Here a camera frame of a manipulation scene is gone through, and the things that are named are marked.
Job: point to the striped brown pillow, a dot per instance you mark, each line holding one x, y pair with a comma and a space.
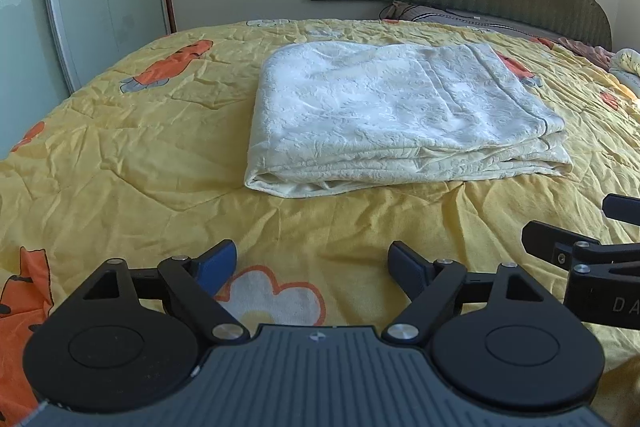
399, 10

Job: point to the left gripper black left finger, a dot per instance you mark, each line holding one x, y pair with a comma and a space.
187, 287

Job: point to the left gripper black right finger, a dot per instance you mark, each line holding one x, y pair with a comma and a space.
437, 292

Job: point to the pale stuffed fabric bundle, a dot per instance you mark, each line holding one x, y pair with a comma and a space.
625, 66

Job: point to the white textured pants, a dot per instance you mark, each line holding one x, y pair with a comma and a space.
332, 117

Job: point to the pink crumpled cloth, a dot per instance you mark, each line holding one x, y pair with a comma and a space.
595, 54

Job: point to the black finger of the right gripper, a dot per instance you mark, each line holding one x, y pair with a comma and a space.
622, 208
552, 244

